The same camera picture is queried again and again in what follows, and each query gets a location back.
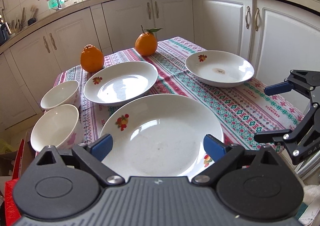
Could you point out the open cardboard box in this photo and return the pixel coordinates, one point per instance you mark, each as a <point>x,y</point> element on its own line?
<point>7,163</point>

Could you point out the small black bowl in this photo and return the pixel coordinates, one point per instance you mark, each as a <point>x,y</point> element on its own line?
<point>32,21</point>

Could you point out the orange fruit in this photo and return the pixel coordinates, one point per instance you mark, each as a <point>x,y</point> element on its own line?
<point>92,58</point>

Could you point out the green dish soap bottle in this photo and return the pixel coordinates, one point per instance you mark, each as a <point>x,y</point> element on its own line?
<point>53,3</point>

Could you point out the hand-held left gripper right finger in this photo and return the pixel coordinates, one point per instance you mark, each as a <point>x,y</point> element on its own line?
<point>215,148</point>

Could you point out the white towel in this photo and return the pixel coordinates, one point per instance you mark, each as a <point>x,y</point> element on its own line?
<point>312,194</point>

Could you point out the white bowl pink flowers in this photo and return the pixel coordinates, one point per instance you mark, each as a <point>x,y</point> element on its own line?
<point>60,96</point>
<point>55,126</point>

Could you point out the large white fruit-print plate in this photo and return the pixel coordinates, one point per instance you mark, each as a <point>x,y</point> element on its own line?
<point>160,136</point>

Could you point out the utensil holder with utensils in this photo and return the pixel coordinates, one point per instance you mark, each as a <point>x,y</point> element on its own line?
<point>20,22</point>

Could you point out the stained white fruit-print plate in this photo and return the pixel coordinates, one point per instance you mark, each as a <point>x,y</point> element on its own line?
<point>220,68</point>

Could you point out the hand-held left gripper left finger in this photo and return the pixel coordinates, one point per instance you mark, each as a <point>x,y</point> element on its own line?
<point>101,146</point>

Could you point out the red printed box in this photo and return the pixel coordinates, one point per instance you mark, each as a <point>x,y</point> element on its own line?
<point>15,191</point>

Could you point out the patterned striped tablecloth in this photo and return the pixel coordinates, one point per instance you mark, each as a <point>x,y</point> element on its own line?
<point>225,106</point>

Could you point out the white kitchen cabinet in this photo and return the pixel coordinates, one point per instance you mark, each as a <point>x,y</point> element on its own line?
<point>125,21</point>

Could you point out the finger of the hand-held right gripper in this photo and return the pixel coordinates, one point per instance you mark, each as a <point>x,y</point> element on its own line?
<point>272,137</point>
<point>278,88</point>

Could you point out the orange with leafy stem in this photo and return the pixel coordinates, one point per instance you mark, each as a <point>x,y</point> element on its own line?
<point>146,44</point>

